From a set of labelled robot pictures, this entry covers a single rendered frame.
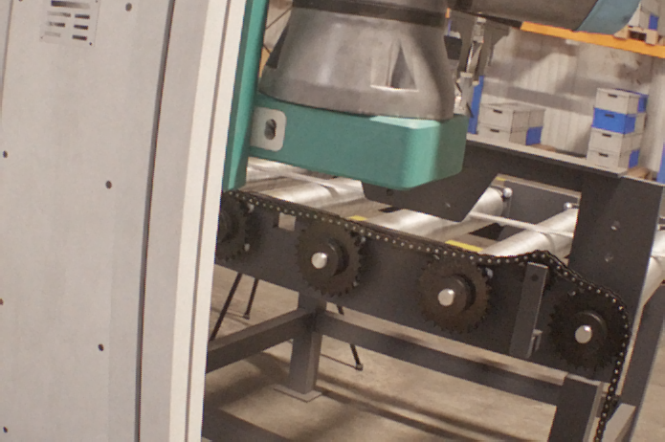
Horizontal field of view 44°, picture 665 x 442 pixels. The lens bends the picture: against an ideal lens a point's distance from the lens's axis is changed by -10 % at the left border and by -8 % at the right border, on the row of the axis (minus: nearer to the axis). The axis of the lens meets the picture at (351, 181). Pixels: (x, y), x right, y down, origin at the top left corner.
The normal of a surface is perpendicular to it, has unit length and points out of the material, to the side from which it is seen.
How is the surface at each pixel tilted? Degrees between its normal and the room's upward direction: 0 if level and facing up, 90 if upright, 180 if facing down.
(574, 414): 90
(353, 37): 70
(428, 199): 90
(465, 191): 90
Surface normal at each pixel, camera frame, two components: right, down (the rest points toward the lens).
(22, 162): -0.42, 0.11
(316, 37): -0.45, -0.25
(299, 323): 0.86, 0.21
